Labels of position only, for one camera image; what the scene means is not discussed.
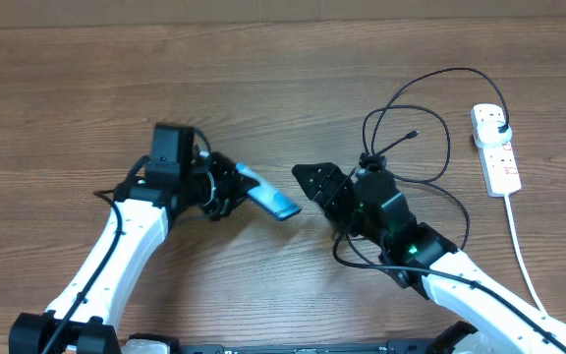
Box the Galaxy smartphone blue screen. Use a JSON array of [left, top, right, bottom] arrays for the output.
[[236, 162, 302, 221]]

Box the black USB charging cable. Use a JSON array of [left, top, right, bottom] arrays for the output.
[[361, 67, 512, 252]]

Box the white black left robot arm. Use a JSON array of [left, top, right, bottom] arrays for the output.
[[8, 123, 261, 354]]

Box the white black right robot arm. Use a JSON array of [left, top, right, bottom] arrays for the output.
[[292, 157, 566, 353]]

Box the white charger plug adapter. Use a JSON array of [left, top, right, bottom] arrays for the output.
[[474, 121, 513, 148]]

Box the white power strip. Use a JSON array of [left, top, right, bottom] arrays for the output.
[[470, 103, 522, 197]]

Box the brown cardboard backdrop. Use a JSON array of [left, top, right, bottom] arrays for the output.
[[0, 0, 566, 29]]

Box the white power strip cord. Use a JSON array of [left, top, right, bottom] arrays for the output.
[[502, 194, 549, 316]]

